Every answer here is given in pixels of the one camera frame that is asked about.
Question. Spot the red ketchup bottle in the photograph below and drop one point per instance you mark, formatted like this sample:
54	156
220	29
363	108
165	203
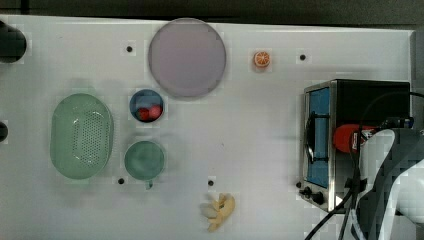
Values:
346	137

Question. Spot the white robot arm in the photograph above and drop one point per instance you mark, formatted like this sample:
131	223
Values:
391	165

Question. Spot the black toaster oven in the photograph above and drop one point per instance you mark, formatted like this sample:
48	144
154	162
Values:
338	116

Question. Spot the red toy in bowl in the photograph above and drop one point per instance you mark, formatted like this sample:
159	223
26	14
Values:
149	114

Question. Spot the blue small bowl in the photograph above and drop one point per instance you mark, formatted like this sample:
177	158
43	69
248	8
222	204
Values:
145	98

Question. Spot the purple round plate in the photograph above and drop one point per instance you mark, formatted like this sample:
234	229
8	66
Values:
187	58

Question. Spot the orange slice toy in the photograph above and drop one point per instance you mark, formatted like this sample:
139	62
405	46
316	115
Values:
261	59

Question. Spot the peeled banana toy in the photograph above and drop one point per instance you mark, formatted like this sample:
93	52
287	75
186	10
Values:
218	210

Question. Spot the green oval colander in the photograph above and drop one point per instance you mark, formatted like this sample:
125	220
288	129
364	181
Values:
81	136

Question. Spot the teal cup with handle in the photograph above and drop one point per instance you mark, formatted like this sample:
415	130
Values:
145	161

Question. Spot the black cylinder post lower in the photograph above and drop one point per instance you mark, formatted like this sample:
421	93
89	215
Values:
3	131

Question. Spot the black cylinder post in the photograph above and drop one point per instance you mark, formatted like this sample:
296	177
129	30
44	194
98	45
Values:
3	131
13	44

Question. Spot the black cylinder post upper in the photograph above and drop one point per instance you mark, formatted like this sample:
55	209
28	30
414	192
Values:
13	44

